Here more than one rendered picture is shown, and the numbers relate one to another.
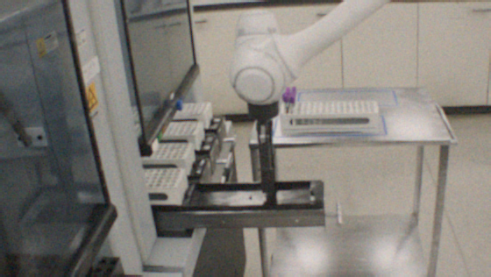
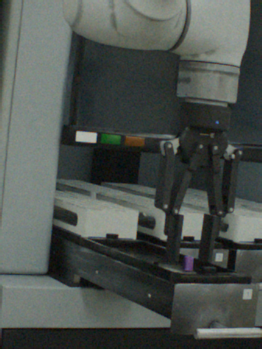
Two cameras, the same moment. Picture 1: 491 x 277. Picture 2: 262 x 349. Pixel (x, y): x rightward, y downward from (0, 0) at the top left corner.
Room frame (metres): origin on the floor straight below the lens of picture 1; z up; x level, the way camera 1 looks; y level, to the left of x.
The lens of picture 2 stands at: (0.31, -1.11, 1.01)
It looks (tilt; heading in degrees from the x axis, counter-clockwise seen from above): 3 degrees down; 55
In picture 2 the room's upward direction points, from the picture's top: 6 degrees clockwise
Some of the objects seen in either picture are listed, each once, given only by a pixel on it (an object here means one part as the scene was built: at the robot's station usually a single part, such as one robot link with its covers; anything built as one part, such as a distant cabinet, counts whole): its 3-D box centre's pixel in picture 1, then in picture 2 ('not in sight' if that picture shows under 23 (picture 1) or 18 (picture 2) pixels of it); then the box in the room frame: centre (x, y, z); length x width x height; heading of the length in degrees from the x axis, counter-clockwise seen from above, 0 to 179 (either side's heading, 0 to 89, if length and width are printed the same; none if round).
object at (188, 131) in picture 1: (154, 138); (217, 222); (1.50, 0.29, 0.83); 0.30 x 0.10 x 0.06; 82
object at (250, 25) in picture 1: (258, 45); (207, 12); (1.16, -0.04, 1.19); 0.13 x 0.11 x 0.16; 174
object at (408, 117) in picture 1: (349, 215); not in sight; (1.60, -0.34, 0.41); 0.67 x 0.46 x 0.82; 80
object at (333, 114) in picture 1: (330, 117); not in sight; (1.50, -0.25, 0.85); 0.30 x 0.10 x 0.06; 79
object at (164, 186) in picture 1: (129, 188); (77, 216); (1.20, 0.32, 0.83); 0.30 x 0.10 x 0.06; 82
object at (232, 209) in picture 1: (198, 206); (116, 262); (1.17, 0.14, 0.78); 0.73 x 0.14 x 0.09; 82
